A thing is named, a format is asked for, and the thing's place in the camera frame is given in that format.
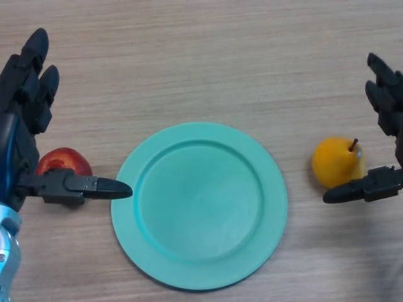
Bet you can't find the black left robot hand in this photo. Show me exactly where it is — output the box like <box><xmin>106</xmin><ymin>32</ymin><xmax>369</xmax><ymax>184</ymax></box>
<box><xmin>0</xmin><ymin>27</ymin><xmax>133</xmax><ymax>211</ymax></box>

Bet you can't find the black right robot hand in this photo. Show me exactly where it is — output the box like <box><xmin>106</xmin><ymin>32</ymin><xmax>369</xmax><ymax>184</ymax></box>
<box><xmin>322</xmin><ymin>52</ymin><xmax>403</xmax><ymax>204</ymax></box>

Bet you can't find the yellow pear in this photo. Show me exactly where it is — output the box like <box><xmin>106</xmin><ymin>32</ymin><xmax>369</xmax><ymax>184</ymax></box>
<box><xmin>311</xmin><ymin>135</ymin><xmax>368</xmax><ymax>189</ymax></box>

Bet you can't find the green round plate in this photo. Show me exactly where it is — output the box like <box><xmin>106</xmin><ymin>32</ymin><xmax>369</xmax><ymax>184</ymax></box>
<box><xmin>110</xmin><ymin>121</ymin><xmax>288</xmax><ymax>282</ymax></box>

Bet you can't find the red apple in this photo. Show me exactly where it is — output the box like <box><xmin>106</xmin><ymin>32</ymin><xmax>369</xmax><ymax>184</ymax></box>
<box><xmin>35</xmin><ymin>147</ymin><xmax>94</xmax><ymax>176</ymax></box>

